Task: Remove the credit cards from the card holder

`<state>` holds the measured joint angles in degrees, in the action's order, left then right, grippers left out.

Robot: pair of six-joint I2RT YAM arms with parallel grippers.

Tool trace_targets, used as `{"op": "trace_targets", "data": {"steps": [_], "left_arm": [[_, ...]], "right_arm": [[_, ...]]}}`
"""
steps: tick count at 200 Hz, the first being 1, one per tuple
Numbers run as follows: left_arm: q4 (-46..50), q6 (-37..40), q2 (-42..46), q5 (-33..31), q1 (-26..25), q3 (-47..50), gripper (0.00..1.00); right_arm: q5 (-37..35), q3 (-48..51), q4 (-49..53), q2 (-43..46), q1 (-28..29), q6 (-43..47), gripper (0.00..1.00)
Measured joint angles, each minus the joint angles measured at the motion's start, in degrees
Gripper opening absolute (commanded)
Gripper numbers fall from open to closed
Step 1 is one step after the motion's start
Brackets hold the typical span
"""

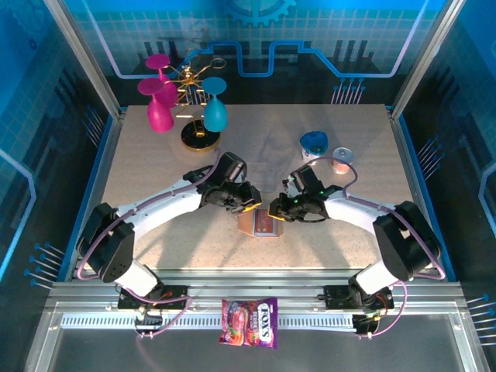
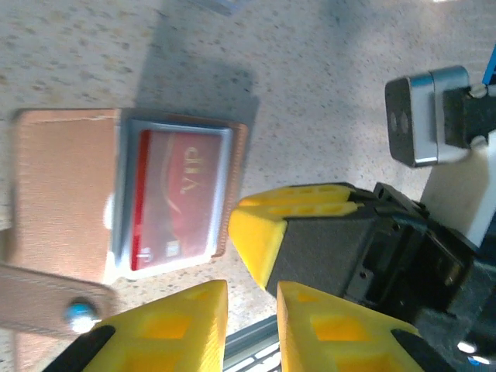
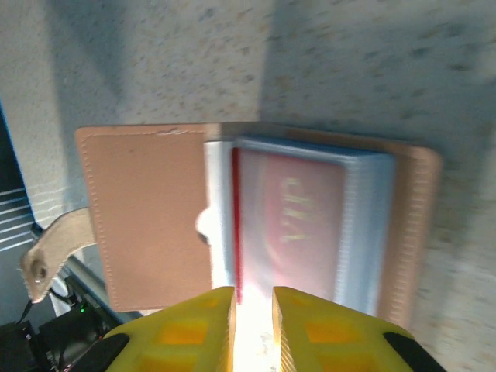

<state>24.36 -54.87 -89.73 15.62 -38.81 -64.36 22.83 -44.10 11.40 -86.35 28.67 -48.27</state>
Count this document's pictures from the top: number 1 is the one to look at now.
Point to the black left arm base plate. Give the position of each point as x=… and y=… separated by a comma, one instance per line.
x=178, y=298

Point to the aluminium frame cross rail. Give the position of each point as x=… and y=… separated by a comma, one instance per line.
x=252, y=288

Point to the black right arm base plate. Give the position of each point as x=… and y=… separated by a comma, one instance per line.
x=337, y=296

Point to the aluminium frame post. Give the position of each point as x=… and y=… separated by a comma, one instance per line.
x=428, y=50
x=82, y=50

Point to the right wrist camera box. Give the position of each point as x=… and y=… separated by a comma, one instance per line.
x=308, y=178

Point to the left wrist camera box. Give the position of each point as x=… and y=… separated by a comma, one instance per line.
x=232, y=166

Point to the small black connector box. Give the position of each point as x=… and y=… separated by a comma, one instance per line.
x=151, y=321
x=364, y=324

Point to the aluminium table side rail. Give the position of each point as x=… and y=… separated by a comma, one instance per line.
x=407, y=155
x=109, y=155

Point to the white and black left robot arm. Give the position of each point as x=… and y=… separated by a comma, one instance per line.
x=162, y=207

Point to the small pink can silver lid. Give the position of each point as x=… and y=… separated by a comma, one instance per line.
x=344, y=157

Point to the brown leather card holder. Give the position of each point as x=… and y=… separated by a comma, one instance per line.
x=246, y=224

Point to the teal wine glass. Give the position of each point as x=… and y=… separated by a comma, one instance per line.
x=215, y=114

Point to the white cup with blue lid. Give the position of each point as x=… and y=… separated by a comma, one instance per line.
x=314, y=141

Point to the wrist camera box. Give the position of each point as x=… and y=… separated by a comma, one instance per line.
x=308, y=178
x=232, y=166

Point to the purple fox's candy bag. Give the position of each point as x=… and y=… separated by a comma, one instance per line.
x=248, y=321

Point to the pink wine glass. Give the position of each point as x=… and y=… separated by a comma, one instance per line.
x=157, y=61
x=159, y=116

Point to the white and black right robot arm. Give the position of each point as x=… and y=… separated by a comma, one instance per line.
x=407, y=240

